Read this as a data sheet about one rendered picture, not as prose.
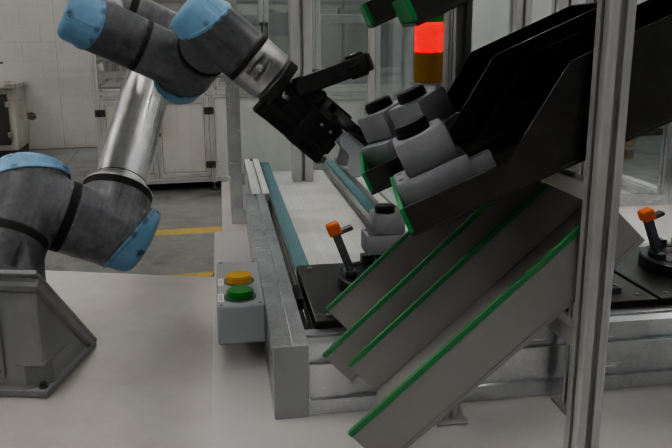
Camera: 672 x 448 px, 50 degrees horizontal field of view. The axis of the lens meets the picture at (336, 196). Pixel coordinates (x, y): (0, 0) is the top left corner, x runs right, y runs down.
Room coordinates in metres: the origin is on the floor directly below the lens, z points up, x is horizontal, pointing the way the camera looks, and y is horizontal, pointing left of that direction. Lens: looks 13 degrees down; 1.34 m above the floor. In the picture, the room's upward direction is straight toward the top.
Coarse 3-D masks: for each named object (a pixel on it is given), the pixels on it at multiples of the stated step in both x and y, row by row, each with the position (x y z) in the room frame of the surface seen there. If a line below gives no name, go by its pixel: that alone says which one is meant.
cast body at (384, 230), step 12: (384, 204) 1.03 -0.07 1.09; (372, 216) 1.01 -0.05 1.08; (384, 216) 1.00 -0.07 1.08; (396, 216) 1.00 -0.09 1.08; (372, 228) 1.01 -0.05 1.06; (384, 228) 1.00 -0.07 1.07; (396, 228) 1.00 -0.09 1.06; (372, 240) 1.00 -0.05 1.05; (384, 240) 1.00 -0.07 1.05; (396, 240) 1.00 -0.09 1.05; (372, 252) 1.00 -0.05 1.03
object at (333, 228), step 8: (328, 224) 1.01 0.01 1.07; (336, 224) 1.00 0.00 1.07; (328, 232) 1.00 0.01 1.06; (336, 232) 1.00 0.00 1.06; (344, 232) 1.01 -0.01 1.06; (336, 240) 1.00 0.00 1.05; (344, 248) 1.01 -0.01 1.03; (344, 256) 1.01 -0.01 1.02; (344, 264) 1.01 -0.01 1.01; (352, 264) 1.01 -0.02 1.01
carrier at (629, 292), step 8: (616, 280) 1.04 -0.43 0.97; (624, 280) 1.04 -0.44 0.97; (624, 288) 1.01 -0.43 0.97; (632, 288) 1.01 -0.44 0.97; (616, 296) 0.97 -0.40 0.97; (624, 296) 0.97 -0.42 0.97; (632, 296) 0.97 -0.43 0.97; (640, 296) 0.97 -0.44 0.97; (648, 296) 0.97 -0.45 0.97; (616, 304) 0.95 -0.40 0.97; (624, 304) 0.95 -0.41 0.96; (632, 304) 0.96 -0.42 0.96; (640, 304) 0.96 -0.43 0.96; (648, 304) 0.96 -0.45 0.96; (656, 304) 0.96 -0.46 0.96
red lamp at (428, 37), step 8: (424, 24) 1.21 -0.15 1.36; (432, 24) 1.20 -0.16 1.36; (440, 24) 1.21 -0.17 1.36; (416, 32) 1.22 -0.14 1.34; (424, 32) 1.21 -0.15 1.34; (432, 32) 1.20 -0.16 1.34; (440, 32) 1.21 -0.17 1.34; (416, 40) 1.22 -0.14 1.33; (424, 40) 1.21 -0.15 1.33; (432, 40) 1.20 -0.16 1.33; (440, 40) 1.21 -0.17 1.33; (416, 48) 1.22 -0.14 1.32; (424, 48) 1.21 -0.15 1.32; (432, 48) 1.20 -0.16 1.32; (440, 48) 1.21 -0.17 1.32
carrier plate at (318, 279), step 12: (324, 264) 1.12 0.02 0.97; (336, 264) 1.12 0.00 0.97; (300, 276) 1.07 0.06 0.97; (312, 276) 1.06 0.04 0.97; (324, 276) 1.06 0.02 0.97; (336, 276) 1.06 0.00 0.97; (312, 288) 1.01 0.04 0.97; (324, 288) 1.01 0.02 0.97; (336, 288) 1.01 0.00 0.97; (312, 300) 0.96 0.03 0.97; (324, 300) 0.96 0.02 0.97; (312, 312) 0.92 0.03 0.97; (324, 312) 0.92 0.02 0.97; (312, 324) 0.92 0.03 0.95; (324, 324) 0.89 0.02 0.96; (336, 324) 0.89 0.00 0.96
